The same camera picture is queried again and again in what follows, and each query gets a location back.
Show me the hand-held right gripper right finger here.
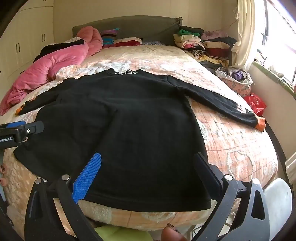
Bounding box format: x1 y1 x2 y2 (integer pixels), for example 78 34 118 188
193 152 270 241

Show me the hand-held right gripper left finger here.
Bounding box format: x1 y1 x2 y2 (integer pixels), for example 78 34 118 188
24 152 102 241

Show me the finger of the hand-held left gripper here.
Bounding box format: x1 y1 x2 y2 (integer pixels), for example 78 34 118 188
0 121 26 130
24 120 45 138

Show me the black t-shirt orange print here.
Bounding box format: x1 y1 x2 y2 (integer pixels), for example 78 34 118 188
13 68 266 212

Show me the pile of folded clothes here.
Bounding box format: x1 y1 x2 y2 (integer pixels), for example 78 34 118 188
173 25 238 70

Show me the person's left hand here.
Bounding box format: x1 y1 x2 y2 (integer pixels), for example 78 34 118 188
0 163 8 187

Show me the person's right hand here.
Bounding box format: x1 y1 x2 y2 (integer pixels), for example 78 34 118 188
161 223 186 241

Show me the peach patterned blanket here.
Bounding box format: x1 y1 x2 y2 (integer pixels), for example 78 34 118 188
0 44 279 239

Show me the pink quilt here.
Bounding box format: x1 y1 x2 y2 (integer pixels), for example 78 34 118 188
0 26 104 116

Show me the green cloth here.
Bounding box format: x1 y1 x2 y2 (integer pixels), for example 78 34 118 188
94 226 153 241

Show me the black garment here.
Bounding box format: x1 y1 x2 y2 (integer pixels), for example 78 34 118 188
33 38 85 63

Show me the red plastic bag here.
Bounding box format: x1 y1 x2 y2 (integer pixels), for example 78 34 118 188
243 93 267 117

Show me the floral fabric basket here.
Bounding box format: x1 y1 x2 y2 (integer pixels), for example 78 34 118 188
215 66 254 99

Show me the cream wardrobe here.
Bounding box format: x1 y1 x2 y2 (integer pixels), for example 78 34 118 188
0 0 55 81

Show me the striped pillow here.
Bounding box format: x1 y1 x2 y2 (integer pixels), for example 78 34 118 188
100 28 121 47

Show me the green windowsill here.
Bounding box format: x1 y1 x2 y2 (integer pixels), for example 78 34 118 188
252 61 296 93

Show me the red cloth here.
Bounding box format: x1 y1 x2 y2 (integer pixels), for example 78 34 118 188
113 38 142 47

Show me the cream curtain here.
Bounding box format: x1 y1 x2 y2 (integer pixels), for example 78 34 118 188
231 0 259 72

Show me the olive green headboard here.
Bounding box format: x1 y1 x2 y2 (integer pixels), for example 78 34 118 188
72 17 183 47

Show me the window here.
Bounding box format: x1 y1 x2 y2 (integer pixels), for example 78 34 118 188
254 0 296 84

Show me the dark bed frame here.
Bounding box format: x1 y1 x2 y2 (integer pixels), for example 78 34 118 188
264 125 289 183

